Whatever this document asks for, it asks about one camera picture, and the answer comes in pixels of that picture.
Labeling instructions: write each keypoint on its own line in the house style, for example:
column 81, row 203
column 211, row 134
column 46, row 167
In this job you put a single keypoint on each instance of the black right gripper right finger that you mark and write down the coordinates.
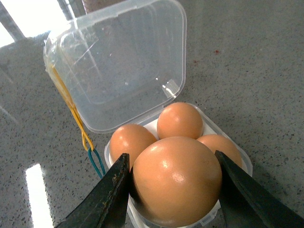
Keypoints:
column 246, row 204

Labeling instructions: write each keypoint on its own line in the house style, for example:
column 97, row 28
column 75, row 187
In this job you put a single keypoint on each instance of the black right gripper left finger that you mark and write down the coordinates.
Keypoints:
column 106, row 205

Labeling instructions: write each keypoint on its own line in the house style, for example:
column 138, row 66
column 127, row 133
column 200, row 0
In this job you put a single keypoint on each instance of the brown egg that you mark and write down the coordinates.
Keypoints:
column 176, row 182
column 216, row 142
column 180, row 119
column 131, row 139

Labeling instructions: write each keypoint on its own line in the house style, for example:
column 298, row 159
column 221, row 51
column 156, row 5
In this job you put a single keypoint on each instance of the clear plastic egg box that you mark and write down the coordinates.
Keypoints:
column 122, row 64

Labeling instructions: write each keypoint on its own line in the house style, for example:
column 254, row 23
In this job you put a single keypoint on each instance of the yellow rubber band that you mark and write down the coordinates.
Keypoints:
column 86, row 141

